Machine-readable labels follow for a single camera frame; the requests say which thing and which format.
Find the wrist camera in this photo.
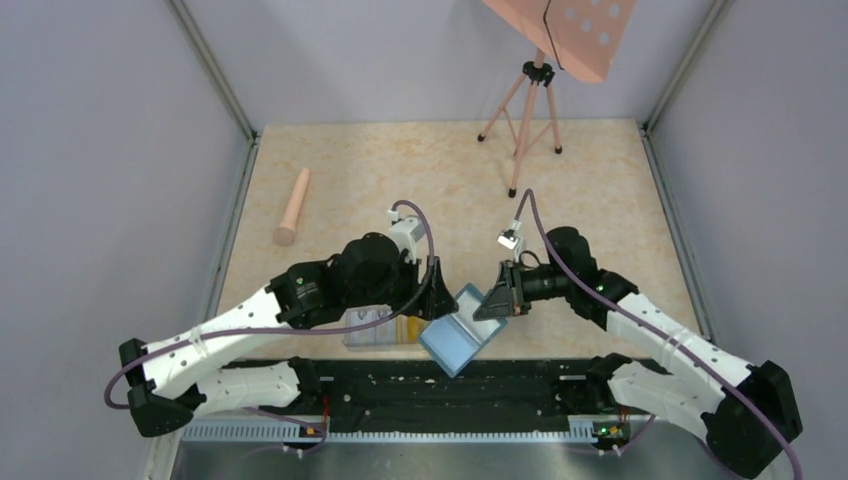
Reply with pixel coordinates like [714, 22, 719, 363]
[387, 210, 425, 264]
[497, 220, 525, 253]

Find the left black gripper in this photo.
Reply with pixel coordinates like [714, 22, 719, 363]
[348, 250, 458, 320]

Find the pink cylindrical handle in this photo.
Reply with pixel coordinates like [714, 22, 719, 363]
[272, 168, 311, 247]

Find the blue card holder wallet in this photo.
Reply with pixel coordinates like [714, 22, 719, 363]
[418, 283, 507, 378]

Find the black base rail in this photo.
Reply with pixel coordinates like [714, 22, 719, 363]
[259, 354, 628, 434]

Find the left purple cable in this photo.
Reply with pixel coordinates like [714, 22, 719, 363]
[103, 200, 439, 409]

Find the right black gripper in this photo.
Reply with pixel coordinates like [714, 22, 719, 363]
[475, 258, 573, 320]

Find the pink tripod stand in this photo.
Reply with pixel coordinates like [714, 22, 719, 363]
[477, 48, 564, 198]

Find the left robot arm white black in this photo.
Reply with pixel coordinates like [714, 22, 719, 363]
[119, 233, 458, 438]

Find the purple cable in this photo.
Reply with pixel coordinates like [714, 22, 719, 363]
[513, 188, 804, 480]
[103, 200, 439, 409]

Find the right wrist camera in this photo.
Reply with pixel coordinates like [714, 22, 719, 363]
[497, 220, 525, 253]

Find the clear acrylic card stand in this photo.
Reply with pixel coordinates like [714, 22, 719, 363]
[342, 306, 428, 351]

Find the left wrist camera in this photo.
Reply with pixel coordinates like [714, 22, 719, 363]
[387, 210, 425, 264]

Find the pink perforated board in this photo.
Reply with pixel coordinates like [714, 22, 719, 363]
[483, 0, 637, 83]

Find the aluminium slotted rail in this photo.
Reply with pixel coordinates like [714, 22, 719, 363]
[181, 417, 623, 444]

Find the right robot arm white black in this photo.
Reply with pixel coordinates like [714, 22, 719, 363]
[473, 222, 803, 479]

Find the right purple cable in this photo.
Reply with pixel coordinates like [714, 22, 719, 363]
[513, 188, 804, 480]

